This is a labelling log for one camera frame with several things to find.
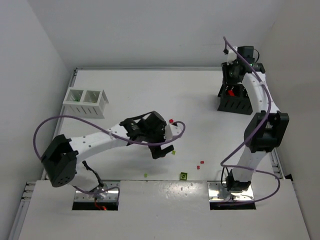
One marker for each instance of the lime lego brick front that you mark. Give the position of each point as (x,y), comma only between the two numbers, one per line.
(183,176)

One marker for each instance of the red long lego brick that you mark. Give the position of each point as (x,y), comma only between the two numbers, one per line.
(231,93)

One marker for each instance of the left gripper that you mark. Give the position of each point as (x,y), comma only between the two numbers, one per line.
(158,151)

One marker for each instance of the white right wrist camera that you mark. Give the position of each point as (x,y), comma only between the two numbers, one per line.
(231,56)

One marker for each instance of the white two-compartment container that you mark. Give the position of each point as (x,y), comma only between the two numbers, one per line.
(91,106)

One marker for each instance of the black container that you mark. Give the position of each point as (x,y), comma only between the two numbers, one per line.
(239,104)

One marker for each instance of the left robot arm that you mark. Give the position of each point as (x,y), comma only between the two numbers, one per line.
(64,160)

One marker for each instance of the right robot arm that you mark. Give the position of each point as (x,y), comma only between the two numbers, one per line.
(268,125)

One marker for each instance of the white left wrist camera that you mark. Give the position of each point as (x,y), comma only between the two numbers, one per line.
(171,131)

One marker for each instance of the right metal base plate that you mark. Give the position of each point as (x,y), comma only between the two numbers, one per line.
(219,194)

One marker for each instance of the metal base plate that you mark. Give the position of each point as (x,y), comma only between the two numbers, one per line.
(219,194)
(110,194)

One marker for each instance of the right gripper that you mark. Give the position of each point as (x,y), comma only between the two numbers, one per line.
(233,83)

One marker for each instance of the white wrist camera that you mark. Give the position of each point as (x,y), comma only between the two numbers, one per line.
(171,131)
(231,56)

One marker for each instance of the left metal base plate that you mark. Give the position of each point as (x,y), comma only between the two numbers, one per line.
(110,194)

